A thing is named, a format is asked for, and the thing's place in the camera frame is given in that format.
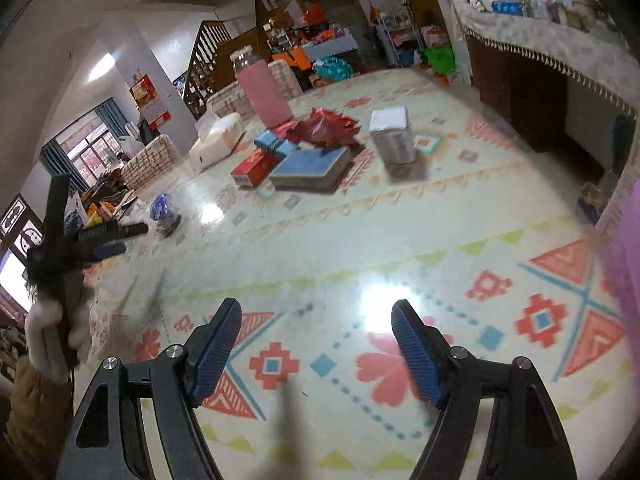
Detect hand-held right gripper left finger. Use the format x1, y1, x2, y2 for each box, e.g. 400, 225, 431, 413
56, 297, 243, 480

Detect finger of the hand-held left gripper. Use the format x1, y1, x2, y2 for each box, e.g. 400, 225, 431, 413
75, 222, 150, 252
82, 241, 127, 264

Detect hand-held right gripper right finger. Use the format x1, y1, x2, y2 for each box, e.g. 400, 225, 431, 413
391, 299, 578, 480

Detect blue snack bag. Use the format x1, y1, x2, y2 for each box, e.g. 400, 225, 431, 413
150, 192, 182, 236

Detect red box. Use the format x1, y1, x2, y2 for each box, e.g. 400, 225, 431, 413
231, 149, 281, 188

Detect small blue box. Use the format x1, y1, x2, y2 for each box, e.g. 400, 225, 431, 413
254, 130, 301, 158

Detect large blue box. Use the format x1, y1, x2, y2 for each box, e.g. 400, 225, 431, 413
269, 146, 353, 192

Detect blue white tissue pack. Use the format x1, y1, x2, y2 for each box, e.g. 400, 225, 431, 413
369, 106, 418, 166

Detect purple perforated basket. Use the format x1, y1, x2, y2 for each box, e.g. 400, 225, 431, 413
597, 175, 640, 341

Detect person's left hand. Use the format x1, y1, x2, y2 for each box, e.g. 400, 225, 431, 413
25, 282, 95, 387

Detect checked fabric chair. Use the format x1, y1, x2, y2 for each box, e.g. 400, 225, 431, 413
121, 134, 183, 191
206, 60, 303, 121

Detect teal curtain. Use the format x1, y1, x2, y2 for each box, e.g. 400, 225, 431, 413
95, 100, 126, 138
40, 140, 88, 193

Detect white plastic bag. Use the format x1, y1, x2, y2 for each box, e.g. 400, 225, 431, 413
117, 135, 146, 158

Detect white tissue box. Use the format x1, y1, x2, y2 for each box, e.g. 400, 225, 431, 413
189, 111, 246, 171

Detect ceiling light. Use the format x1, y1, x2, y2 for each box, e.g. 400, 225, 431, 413
89, 54, 116, 81

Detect pink bottle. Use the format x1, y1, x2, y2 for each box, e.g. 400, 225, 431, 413
230, 45, 291, 130

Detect wooden staircase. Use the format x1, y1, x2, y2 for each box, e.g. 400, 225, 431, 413
182, 0, 311, 121

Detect red plastic wrapper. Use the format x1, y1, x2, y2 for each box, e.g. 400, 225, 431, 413
287, 107, 363, 148

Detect teal basket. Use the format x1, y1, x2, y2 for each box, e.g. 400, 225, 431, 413
312, 56, 356, 81

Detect blue cloth covered table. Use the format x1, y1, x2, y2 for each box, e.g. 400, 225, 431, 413
300, 35, 358, 61

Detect green bag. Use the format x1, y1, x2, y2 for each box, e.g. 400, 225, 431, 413
420, 45, 458, 76

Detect white storage rack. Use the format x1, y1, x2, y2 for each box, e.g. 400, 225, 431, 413
375, 10, 426, 68

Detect cloth covered sideboard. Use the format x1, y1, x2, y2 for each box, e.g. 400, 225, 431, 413
452, 0, 640, 161

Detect row of bottles and jars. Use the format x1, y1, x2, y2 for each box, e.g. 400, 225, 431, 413
470, 0, 616, 31

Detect red wall calendar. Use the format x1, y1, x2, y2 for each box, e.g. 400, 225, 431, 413
129, 74, 172, 128

